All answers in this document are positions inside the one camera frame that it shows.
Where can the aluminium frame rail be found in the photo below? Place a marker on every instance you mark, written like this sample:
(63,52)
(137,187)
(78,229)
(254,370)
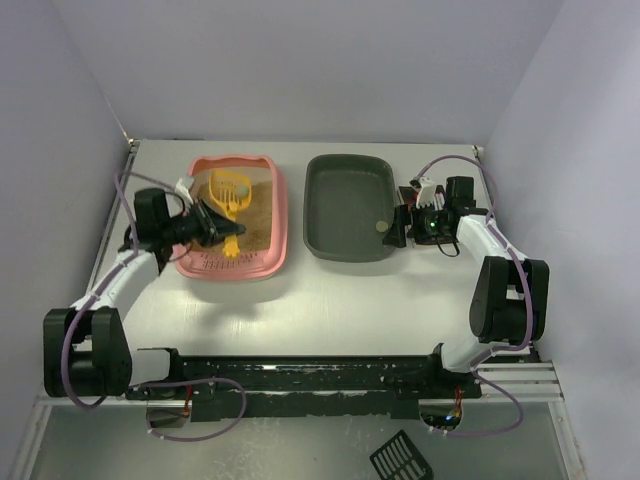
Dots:
(419,377)

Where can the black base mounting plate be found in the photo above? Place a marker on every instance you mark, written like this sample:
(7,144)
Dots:
(222,387)

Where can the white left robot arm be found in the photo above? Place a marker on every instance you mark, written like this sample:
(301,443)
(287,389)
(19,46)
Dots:
(94,323)

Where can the pink litter box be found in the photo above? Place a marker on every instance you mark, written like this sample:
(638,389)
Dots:
(224,262)

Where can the yellow litter scoop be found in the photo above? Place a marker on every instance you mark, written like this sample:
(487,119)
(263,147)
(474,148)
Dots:
(222,186)

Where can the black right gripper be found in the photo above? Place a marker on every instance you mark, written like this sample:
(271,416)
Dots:
(403,226)

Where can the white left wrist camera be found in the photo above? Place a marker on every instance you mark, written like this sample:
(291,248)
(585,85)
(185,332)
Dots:
(184,186)

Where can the black slotted spatula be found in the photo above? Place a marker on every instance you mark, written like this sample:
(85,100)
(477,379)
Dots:
(399,459)

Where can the dark hardcover book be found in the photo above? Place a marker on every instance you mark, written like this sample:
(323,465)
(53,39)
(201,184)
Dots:
(408,195)

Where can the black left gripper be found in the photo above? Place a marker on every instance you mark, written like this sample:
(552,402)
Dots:
(203,223)

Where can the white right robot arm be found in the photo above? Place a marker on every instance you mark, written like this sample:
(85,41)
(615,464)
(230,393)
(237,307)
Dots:
(508,306)

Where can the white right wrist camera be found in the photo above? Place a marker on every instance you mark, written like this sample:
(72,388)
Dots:
(425,191)

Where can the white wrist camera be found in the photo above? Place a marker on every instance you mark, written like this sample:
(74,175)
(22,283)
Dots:
(425,191)
(184,186)

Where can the dark grey plastic tray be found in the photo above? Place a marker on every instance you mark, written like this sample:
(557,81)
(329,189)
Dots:
(345,197)

